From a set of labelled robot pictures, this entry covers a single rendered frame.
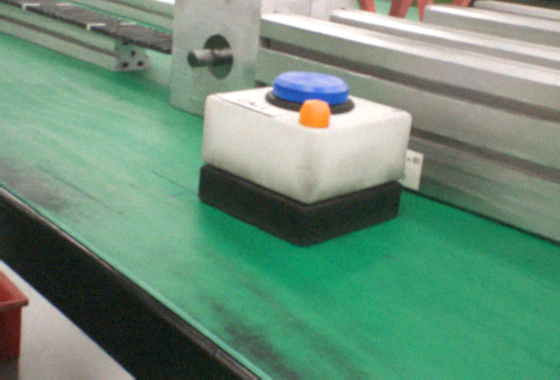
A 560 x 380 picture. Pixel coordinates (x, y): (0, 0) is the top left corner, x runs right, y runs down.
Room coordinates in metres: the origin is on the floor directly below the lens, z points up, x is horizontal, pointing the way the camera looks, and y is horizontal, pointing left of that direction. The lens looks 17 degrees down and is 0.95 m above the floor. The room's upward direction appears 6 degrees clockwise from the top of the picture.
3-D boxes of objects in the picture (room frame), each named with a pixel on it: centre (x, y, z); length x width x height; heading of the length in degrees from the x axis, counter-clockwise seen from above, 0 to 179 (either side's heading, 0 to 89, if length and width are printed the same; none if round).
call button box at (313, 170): (0.46, -0.02, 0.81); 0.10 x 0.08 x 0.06; 138
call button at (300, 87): (0.45, -0.01, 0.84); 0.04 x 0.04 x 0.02
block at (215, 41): (0.65, 0.03, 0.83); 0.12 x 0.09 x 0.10; 138
